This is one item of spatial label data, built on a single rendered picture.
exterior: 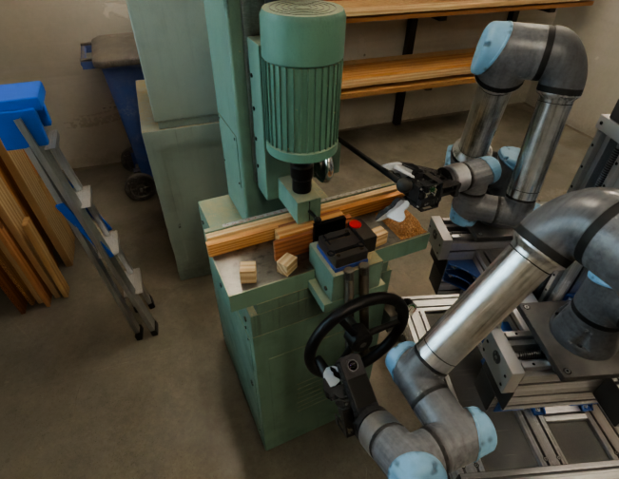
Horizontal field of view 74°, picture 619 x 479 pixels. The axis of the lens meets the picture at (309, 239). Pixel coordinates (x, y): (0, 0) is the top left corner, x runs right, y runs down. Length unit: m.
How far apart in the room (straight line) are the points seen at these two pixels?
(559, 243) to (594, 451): 1.23
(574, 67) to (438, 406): 0.77
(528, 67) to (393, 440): 0.83
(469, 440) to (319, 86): 0.70
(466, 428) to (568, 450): 1.06
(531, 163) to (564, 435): 1.03
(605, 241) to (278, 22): 0.65
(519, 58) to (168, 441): 1.71
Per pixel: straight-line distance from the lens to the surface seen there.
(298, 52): 0.88
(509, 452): 1.71
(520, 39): 1.10
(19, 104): 1.57
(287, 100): 0.92
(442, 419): 0.77
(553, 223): 0.70
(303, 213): 1.09
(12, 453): 2.09
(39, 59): 3.35
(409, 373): 0.80
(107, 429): 1.98
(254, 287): 1.03
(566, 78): 1.12
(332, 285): 0.99
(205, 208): 1.48
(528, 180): 1.18
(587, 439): 1.86
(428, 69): 3.52
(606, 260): 0.67
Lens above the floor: 1.65
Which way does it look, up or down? 40 degrees down
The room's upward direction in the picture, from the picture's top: 1 degrees clockwise
